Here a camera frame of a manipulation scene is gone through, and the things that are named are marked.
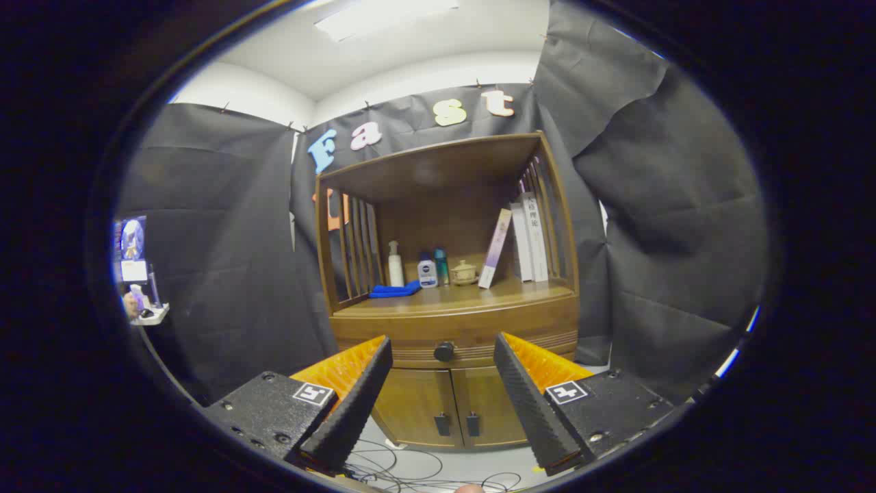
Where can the purple cover book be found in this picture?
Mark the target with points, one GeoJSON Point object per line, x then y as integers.
{"type": "Point", "coordinates": [495, 248]}

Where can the teal clear bottle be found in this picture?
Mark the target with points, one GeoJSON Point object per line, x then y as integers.
{"type": "Point", "coordinates": [442, 269]}

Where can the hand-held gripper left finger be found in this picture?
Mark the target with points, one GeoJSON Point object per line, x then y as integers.
{"type": "Point", "coordinates": [356, 404]}

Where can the beige lidded tea cup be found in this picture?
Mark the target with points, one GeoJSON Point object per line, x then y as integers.
{"type": "Point", "coordinates": [464, 274]}

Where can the blue folded cloth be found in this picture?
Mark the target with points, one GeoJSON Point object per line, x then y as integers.
{"type": "Point", "coordinates": [393, 291]}

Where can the white pump bottle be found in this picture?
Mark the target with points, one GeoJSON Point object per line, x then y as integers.
{"type": "Point", "coordinates": [395, 270]}

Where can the white side shelf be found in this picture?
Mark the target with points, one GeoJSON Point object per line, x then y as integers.
{"type": "Point", "coordinates": [154, 316]}

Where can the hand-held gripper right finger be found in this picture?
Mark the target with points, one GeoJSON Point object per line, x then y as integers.
{"type": "Point", "coordinates": [530, 404]}

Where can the wooden countertop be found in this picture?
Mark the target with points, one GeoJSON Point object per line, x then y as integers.
{"type": "Point", "coordinates": [479, 298]}

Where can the white book with plain cover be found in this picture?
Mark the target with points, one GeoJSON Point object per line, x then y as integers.
{"type": "Point", "coordinates": [536, 236]}

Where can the ceiling light panel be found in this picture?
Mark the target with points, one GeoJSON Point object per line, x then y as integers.
{"type": "Point", "coordinates": [383, 17]}

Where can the wooden cabinet door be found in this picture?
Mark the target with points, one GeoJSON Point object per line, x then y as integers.
{"type": "Point", "coordinates": [410, 404]}
{"type": "Point", "coordinates": [496, 404]}

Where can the bright blue screen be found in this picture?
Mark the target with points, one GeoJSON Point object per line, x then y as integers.
{"type": "Point", "coordinates": [131, 239]}

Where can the wooden cabinet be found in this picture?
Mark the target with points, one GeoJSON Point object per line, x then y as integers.
{"type": "Point", "coordinates": [438, 164]}

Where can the wooden drawer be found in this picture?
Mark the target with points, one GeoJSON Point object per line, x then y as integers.
{"type": "Point", "coordinates": [465, 329]}

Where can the black round drawer knob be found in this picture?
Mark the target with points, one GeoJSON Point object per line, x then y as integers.
{"type": "Point", "coordinates": [444, 351]}

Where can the white bottle with blue cap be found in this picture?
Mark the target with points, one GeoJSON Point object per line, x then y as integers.
{"type": "Point", "coordinates": [428, 276]}

